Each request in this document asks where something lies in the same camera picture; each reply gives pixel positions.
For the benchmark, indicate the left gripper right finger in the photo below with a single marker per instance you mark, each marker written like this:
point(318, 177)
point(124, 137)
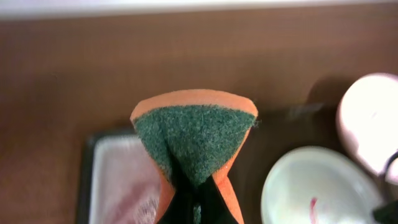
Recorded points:
point(213, 207)

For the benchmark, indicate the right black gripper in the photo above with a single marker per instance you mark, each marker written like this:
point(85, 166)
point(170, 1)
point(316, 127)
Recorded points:
point(386, 214)

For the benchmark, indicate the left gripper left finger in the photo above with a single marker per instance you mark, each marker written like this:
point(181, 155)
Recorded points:
point(181, 207)

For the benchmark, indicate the orange green scrub sponge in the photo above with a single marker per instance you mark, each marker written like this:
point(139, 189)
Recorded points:
point(202, 130)

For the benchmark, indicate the pale green plate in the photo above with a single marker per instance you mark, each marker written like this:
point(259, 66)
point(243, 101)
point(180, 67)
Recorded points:
point(315, 185)

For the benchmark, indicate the small tray with soapy water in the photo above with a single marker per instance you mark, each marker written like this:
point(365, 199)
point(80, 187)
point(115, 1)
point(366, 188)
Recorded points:
point(118, 181)

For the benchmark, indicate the large brown serving tray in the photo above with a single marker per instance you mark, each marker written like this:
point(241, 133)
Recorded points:
point(277, 133)

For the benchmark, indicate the pinkish white plate top right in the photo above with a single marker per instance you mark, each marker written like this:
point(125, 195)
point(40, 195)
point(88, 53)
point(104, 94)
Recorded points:
point(366, 120)

